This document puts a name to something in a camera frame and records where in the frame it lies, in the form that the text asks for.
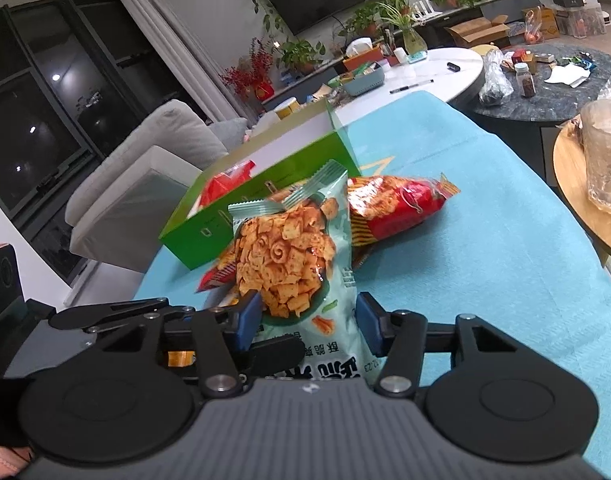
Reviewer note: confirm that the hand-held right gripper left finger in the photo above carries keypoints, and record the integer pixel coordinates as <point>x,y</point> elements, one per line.
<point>248,327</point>

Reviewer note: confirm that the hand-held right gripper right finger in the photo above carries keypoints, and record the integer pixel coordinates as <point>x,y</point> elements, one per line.
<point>370,327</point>

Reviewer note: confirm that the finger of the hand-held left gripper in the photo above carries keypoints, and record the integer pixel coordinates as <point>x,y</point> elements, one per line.
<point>110,310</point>
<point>280,352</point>

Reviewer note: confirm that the teal snack bag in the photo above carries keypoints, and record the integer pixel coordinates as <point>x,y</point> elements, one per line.
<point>285,260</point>

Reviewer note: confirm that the green cardboard box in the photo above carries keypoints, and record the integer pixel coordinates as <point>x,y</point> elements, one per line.
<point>210,240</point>

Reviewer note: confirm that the small red snack packet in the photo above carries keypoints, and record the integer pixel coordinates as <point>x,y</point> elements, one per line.
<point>213,277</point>

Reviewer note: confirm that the blue tablecloth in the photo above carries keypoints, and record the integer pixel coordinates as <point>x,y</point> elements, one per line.
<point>485,285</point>

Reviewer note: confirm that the grey sofa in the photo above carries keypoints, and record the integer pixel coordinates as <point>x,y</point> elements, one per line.
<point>135,185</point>

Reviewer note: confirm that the red striped snack bag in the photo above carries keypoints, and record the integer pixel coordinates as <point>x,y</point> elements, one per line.
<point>400,200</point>

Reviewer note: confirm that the pink clothing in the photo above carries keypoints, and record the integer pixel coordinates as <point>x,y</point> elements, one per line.
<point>5,462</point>

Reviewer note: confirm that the dark window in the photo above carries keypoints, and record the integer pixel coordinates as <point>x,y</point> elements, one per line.
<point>45,110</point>

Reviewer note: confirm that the yellow paper cup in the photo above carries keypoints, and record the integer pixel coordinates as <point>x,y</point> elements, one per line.
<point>289,109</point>

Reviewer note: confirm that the red flower pot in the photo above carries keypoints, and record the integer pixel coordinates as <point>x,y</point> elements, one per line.
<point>264,92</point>

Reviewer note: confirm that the black pen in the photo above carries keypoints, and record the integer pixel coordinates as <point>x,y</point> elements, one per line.
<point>410,86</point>

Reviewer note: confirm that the blue plastic basket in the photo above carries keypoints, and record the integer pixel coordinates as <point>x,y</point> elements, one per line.
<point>365,82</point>

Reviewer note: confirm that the red flower bouquet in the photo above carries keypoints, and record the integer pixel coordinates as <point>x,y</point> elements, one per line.
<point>248,67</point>

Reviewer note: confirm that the white round table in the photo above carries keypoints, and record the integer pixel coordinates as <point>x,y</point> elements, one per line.
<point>435,72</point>

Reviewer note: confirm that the clear plastic bag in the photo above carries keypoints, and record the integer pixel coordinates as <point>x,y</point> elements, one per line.
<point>495,85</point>

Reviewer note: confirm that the orange tissue box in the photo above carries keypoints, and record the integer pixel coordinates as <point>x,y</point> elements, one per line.
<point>363,52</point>

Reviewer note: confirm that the white curtain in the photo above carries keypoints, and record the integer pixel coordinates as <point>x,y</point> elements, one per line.
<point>160,35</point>

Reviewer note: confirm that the glass vase with plant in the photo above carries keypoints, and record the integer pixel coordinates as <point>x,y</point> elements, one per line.
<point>414,42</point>

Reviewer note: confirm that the clear glass cup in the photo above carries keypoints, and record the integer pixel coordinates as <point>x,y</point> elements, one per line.
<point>605,160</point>

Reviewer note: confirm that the spice jar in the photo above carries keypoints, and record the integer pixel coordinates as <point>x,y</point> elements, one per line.
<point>525,82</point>

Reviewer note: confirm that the dark marble round table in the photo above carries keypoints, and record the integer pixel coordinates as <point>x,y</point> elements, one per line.
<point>560,97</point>

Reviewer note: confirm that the open cardboard box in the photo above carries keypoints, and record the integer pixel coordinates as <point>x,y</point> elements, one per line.
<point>478,35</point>

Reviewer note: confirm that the white paper sheet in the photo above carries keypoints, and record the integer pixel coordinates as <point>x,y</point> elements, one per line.
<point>565,76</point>

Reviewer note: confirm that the yellow cardboard box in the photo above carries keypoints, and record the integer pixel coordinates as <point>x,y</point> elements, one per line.
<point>549,22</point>

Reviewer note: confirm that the clear storage bin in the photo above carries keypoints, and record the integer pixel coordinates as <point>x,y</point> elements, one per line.
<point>583,22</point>

